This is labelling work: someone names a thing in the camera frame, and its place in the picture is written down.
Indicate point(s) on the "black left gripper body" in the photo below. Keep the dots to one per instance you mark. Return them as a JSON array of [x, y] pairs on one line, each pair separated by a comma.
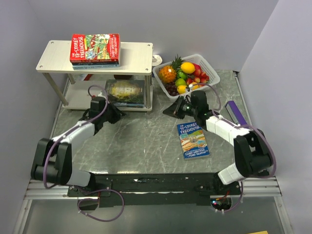
[[105, 116]]

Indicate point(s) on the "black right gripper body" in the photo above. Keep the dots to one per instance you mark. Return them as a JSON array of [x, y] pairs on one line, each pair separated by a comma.
[[186, 108]]

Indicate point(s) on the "Robinson Crusoe book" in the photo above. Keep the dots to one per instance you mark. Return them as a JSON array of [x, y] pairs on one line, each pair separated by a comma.
[[129, 104]]

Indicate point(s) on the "Alice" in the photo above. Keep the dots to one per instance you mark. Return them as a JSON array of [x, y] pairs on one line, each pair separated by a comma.
[[126, 91]]

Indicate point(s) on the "light blue 143-Storey Treehouse book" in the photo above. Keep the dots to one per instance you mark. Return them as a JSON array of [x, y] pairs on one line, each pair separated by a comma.
[[91, 67]]

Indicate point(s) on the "Little Women book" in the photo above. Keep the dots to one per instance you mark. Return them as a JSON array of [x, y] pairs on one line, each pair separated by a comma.
[[94, 63]]

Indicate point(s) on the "red 13-Storey Treehouse book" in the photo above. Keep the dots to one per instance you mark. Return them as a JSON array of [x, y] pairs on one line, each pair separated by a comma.
[[95, 48]]

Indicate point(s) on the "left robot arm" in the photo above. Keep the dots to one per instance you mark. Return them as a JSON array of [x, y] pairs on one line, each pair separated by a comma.
[[53, 157]]

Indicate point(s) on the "yellow lemon front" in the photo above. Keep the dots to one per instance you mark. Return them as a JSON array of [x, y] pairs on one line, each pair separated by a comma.
[[180, 89]]

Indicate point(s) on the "yellow lemon small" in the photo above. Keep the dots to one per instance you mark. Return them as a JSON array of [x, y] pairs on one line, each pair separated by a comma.
[[193, 86]]

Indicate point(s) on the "dark grapes bunch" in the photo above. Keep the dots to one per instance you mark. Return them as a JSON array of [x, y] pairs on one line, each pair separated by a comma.
[[171, 88]]

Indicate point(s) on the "green lime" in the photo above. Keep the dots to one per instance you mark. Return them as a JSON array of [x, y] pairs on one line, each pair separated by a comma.
[[180, 81]]

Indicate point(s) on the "white two-tier shelf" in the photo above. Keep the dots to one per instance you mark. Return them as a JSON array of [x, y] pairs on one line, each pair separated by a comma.
[[136, 60]]

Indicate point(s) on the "red strawberries pile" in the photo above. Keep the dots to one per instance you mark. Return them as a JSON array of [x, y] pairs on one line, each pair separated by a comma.
[[198, 76]]

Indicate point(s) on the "toy pineapple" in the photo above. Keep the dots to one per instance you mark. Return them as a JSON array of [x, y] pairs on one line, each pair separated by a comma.
[[168, 73]]

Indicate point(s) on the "blue 91-Storey Treehouse book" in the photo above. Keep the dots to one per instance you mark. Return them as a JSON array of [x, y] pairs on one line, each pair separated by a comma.
[[192, 140]]

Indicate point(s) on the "white plastic basket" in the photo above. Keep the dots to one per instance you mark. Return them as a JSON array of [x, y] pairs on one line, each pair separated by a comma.
[[197, 59]]

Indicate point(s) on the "yellow lemon top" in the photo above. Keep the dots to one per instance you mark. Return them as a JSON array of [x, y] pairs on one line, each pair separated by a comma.
[[187, 67]]

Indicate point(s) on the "purple box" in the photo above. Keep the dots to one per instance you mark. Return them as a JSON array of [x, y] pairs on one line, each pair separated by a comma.
[[235, 113]]

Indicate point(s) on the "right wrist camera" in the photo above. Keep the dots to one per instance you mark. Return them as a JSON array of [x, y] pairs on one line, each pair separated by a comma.
[[187, 90]]

